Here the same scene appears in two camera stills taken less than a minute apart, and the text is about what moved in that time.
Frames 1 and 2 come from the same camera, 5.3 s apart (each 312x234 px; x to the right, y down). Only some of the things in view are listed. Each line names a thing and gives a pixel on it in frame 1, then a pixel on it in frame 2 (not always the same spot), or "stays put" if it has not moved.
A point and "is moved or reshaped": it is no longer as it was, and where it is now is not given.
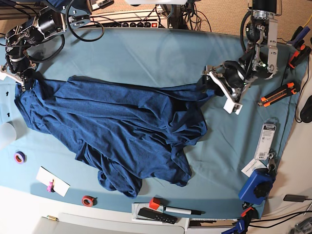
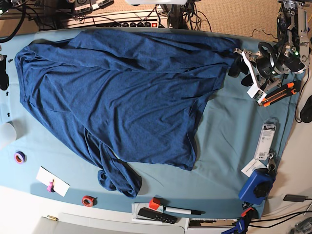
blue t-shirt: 129,131 is moved or reshaped
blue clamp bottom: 240,227 stays put
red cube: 154,203 stays put
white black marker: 183,211 stays put
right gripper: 232,75 to 239,65
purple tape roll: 20,157 stays put
